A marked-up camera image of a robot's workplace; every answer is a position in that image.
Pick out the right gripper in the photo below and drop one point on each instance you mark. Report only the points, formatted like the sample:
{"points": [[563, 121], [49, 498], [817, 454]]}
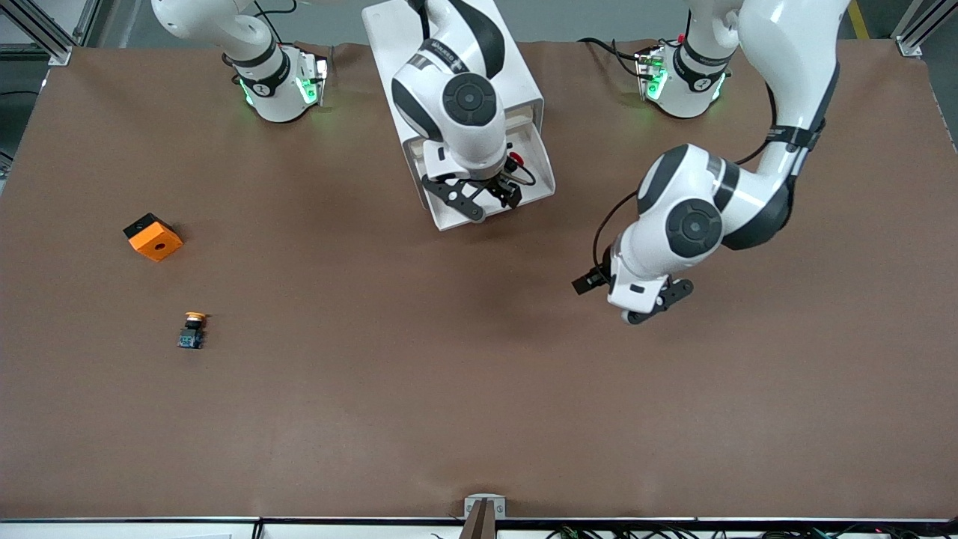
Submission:
{"points": [[503, 187]]}

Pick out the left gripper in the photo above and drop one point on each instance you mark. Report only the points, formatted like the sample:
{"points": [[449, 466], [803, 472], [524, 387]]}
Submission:
{"points": [[590, 280]]}

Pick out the red push button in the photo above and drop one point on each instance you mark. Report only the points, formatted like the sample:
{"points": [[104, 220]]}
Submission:
{"points": [[516, 159]]}

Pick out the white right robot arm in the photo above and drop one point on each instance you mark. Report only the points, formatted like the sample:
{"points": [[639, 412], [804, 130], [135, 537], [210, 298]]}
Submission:
{"points": [[479, 142]]}

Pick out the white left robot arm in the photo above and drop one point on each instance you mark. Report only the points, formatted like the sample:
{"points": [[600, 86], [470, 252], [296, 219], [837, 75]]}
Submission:
{"points": [[786, 45]]}

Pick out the orange-capped push button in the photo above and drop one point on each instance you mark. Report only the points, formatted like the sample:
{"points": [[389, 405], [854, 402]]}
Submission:
{"points": [[191, 338]]}

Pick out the brown table cover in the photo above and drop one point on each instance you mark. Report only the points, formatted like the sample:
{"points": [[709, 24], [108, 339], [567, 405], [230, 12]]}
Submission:
{"points": [[479, 374]]}

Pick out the orange and black block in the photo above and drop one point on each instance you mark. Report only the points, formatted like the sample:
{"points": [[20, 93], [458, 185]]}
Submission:
{"points": [[157, 243]]}

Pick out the grey bracket with post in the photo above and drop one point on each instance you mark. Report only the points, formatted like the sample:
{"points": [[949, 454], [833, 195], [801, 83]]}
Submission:
{"points": [[484, 509]]}

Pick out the white table edge rail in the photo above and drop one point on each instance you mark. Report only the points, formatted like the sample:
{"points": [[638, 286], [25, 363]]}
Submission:
{"points": [[337, 531]]}

